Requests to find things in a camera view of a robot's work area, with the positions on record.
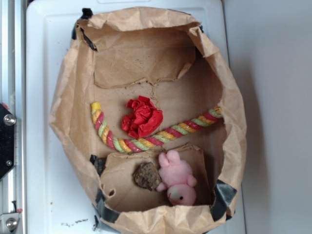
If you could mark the brown pine cone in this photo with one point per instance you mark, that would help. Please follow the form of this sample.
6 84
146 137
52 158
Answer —
146 176

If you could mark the black metal bracket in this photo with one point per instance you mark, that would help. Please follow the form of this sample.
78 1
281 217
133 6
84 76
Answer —
7 141

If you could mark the brown paper bag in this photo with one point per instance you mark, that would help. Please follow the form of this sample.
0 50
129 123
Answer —
165 56

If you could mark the aluminium frame rail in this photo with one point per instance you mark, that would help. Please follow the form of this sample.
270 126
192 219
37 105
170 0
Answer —
12 96

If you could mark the crumpled red paper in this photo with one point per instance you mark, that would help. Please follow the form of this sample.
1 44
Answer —
144 119

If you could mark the white plastic bin lid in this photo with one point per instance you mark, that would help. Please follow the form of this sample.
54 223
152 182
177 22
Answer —
56 201

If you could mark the pink plush bunny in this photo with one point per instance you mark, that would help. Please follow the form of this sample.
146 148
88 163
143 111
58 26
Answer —
177 179

